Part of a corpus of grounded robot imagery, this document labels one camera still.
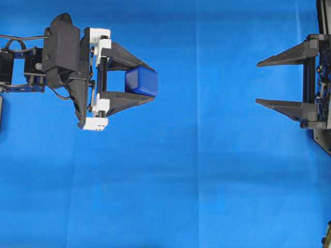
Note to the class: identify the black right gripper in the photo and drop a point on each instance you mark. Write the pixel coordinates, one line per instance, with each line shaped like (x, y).
(314, 112)

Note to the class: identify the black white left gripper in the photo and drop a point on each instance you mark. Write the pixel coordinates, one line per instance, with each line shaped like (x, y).
(104, 55)

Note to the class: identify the blue cube block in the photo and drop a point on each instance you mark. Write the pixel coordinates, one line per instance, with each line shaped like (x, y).
(142, 80)

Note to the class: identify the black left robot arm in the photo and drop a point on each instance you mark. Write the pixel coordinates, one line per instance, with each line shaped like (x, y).
(21, 71)

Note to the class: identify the dark box at left edge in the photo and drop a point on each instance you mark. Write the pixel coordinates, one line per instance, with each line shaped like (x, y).
(1, 111)

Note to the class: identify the blue table cloth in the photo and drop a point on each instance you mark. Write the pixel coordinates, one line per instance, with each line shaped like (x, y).
(203, 165)

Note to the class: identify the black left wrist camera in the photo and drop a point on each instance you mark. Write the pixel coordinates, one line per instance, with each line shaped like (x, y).
(61, 48)

